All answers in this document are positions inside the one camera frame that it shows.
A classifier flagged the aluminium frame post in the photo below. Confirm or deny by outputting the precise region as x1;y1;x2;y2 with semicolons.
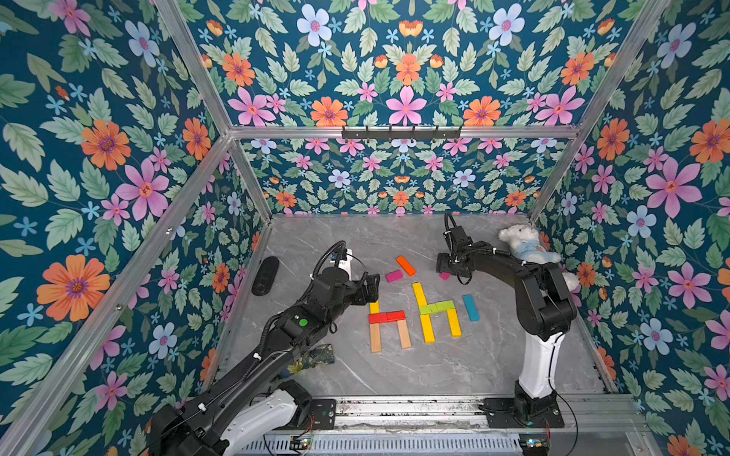
156;1;272;226
528;0;671;225

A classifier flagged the natural wood block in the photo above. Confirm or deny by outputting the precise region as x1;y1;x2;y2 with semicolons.
369;324;382;353
397;319;412;350

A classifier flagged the black oval case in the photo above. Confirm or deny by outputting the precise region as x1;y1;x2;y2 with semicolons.
251;256;281;296

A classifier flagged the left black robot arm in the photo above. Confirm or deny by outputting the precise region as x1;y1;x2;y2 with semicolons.
143;241;380;455

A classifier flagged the teal blue block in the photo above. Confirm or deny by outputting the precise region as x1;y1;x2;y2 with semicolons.
463;294;480;322

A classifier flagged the white teddy bear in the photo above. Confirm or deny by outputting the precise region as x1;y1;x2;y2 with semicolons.
498;224;562;264

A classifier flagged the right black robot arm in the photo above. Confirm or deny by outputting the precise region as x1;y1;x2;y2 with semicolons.
436;214;578;429

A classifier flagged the floral patterned pouch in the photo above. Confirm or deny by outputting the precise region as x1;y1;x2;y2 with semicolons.
286;344;336;375

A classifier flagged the aluminium frame post back left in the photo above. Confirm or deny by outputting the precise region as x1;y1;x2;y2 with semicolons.
156;1;272;226

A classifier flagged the metal base rail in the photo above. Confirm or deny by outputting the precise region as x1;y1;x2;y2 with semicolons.
331;393;649;433

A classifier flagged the small lime green block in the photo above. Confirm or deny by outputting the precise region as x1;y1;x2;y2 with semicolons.
435;300;455;313

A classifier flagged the horizontal aluminium frame bar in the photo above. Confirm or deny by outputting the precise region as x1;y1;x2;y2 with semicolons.
228;125;578;142

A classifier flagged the red block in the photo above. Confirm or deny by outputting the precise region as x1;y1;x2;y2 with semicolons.
369;313;389;325
385;311;406;323

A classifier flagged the long orange block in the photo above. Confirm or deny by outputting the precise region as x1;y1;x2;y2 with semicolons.
397;256;416;277

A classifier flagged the lime green square block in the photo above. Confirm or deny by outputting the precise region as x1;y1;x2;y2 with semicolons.
418;304;439;315

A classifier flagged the left aluminium frame bar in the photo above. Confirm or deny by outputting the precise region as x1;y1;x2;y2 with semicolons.
1;133;232;455

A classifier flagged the black hook rail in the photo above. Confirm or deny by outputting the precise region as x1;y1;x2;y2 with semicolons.
340;125;462;142

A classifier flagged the aluminium frame post back right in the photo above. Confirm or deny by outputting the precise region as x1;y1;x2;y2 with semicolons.
528;0;671;225

